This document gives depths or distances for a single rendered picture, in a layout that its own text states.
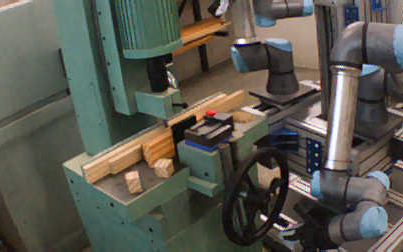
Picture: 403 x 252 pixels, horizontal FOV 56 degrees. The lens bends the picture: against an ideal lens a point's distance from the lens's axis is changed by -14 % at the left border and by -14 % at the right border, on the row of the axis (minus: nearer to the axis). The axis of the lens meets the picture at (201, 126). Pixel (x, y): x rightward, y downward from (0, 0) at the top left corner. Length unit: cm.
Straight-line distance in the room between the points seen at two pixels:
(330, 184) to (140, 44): 63
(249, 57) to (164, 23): 67
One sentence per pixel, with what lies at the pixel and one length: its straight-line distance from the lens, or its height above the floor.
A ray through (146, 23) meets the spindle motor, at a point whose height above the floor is 130.
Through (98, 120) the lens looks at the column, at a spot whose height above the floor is 98.
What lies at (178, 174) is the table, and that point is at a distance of 117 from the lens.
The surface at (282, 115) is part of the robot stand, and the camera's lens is 184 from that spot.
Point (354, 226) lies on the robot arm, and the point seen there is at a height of 84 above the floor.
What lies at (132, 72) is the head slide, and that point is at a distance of 132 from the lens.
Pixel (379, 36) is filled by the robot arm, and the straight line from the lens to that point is 107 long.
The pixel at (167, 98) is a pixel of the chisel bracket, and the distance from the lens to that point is 124.
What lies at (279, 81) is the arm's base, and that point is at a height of 88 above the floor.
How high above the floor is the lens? 148
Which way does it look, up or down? 24 degrees down
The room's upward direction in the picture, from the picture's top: 9 degrees counter-clockwise
